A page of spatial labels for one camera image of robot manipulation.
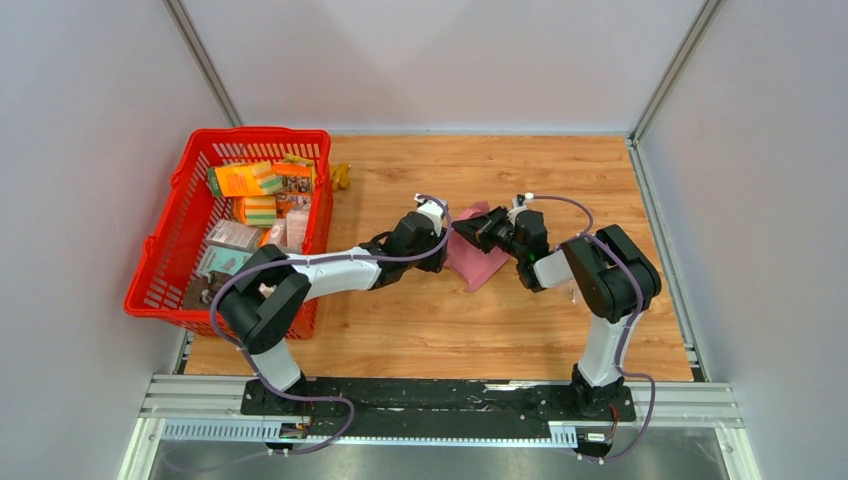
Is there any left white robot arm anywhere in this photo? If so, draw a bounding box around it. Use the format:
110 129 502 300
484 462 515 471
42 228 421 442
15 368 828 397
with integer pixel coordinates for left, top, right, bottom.
210 205 450 415

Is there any aluminium frame rail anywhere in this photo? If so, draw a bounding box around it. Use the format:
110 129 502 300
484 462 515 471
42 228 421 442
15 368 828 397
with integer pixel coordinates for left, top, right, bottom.
141 375 744 448

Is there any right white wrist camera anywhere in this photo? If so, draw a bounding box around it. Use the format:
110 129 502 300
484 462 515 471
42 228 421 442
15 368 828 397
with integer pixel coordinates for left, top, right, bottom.
507 192 535 224

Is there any clear plastic wrapper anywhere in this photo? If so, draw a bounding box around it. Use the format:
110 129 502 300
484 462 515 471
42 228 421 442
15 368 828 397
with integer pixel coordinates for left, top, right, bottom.
557 280 585 306

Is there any teal snack packet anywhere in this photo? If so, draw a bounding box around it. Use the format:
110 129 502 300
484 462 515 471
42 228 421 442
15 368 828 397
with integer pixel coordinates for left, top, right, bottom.
194 245 252 276

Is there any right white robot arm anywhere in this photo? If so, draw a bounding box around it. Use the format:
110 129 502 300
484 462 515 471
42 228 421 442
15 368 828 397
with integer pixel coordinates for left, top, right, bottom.
453 207 662 419

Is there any pink paper box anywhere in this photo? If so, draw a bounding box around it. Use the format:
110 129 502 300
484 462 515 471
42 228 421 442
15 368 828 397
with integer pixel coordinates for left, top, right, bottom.
445 230 510 293

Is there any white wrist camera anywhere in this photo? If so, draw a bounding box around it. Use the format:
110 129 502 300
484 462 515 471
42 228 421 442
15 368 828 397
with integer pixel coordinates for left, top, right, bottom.
507 192 535 224
414 193 445 235

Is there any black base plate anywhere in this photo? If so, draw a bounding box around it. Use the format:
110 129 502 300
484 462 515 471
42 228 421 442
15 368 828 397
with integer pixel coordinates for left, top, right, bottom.
239 376 637 440

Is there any orange green sponge pack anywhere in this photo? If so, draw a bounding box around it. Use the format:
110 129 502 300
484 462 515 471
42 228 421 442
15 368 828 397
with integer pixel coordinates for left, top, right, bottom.
206 161 283 197

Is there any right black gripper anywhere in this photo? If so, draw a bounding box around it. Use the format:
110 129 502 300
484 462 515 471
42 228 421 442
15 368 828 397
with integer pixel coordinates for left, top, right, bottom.
450 206 525 262

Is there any yellow banana toy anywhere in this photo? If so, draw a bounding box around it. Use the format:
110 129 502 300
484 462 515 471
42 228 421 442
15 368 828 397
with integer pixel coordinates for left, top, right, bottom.
330 163 351 191

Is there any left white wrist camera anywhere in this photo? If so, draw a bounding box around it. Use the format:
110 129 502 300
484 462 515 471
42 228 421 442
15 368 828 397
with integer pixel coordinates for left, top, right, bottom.
414 193 445 235

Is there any red plastic basket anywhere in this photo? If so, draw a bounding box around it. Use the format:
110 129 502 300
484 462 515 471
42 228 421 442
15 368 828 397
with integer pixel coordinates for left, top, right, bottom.
124 126 334 336

